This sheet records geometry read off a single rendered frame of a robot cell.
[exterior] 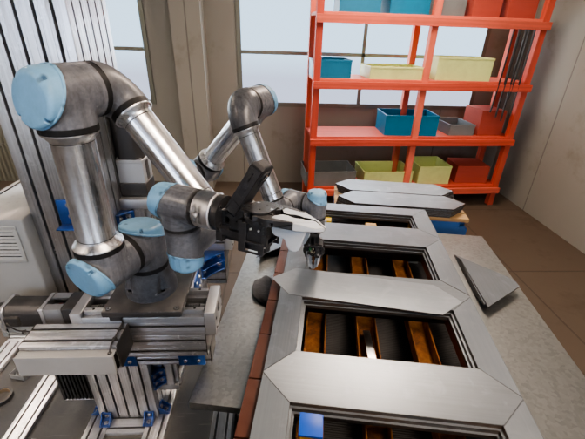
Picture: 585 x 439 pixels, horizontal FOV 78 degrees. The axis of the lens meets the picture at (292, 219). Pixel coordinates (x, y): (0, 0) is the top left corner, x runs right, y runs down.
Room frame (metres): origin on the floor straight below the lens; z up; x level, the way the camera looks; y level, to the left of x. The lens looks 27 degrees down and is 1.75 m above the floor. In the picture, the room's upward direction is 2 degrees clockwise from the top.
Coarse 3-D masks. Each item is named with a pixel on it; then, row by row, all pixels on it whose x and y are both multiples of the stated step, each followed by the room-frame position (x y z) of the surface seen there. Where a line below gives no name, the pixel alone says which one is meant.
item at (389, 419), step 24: (336, 216) 1.84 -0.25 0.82; (360, 216) 1.83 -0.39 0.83; (384, 216) 1.82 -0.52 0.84; (408, 216) 1.82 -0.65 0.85; (336, 240) 1.52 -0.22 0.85; (432, 264) 1.35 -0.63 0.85; (360, 312) 1.05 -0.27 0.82; (384, 312) 1.05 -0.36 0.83; (408, 312) 1.05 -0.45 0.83; (456, 336) 0.93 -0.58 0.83; (312, 408) 0.64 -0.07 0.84; (336, 408) 0.63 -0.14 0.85; (288, 432) 0.57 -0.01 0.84; (456, 432) 0.59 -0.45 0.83; (480, 432) 0.59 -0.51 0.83; (504, 432) 0.58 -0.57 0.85
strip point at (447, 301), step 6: (438, 288) 1.16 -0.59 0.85; (438, 294) 1.12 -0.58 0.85; (444, 294) 1.12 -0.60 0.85; (450, 294) 1.13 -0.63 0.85; (438, 300) 1.09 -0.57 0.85; (444, 300) 1.09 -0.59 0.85; (450, 300) 1.09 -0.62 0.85; (456, 300) 1.10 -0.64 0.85; (444, 306) 1.06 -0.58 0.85; (450, 306) 1.06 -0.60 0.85; (456, 306) 1.06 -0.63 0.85; (444, 312) 1.02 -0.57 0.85
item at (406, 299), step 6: (396, 282) 1.19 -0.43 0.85; (402, 282) 1.19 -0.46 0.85; (408, 282) 1.20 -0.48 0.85; (396, 288) 1.15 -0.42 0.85; (402, 288) 1.15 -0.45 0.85; (408, 288) 1.16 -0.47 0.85; (396, 294) 1.12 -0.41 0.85; (402, 294) 1.12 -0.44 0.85; (408, 294) 1.12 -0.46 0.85; (414, 294) 1.12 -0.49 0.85; (396, 300) 1.08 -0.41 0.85; (402, 300) 1.09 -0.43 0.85; (408, 300) 1.09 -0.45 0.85; (414, 300) 1.09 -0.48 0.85; (396, 306) 1.05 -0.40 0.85; (402, 306) 1.05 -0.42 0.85; (408, 306) 1.05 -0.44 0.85; (414, 306) 1.05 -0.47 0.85
